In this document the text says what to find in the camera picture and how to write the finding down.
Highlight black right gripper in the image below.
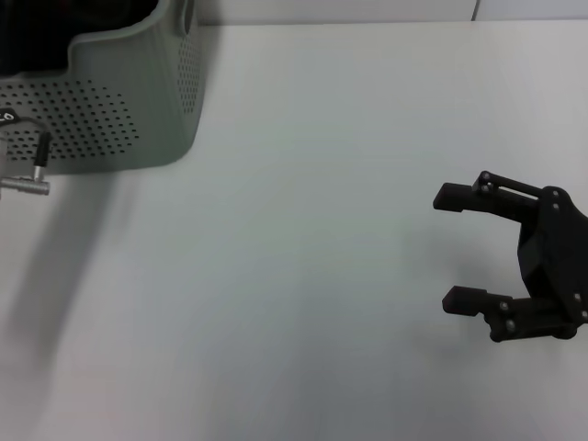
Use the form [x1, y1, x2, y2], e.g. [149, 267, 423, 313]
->
[432, 170, 588, 344]

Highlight grey-green perforated storage box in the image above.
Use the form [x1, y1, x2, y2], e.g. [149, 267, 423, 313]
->
[0, 0, 207, 178]

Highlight left arm connector cable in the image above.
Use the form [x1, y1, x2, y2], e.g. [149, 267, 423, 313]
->
[0, 116, 52, 198]

